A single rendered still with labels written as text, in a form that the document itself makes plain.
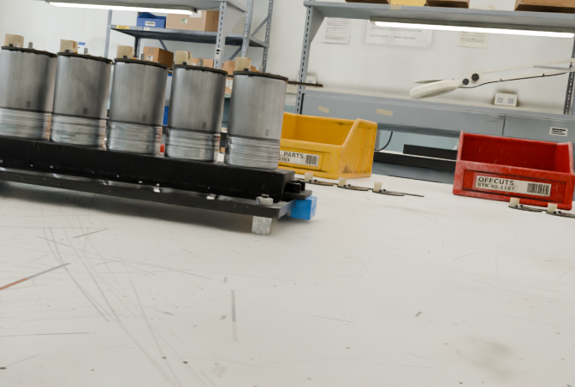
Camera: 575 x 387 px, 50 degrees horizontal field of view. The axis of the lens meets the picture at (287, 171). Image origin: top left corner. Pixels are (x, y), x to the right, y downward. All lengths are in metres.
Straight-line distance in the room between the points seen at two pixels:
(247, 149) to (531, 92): 4.48
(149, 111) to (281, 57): 4.72
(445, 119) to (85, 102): 2.32
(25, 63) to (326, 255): 0.17
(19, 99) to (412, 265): 0.19
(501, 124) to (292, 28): 2.76
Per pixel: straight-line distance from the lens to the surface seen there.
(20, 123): 0.31
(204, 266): 0.17
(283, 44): 5.01
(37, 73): 0.31
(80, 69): 0.29
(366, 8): 2.69
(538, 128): 2.56
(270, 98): 0.27
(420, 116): 2.57
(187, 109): 0.27
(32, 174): 0.26
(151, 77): 0.28
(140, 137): 0.28
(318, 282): 0.17
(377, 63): 4.80
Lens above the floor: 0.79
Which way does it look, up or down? 4 degrees down
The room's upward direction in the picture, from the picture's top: 7 degrees clockwise
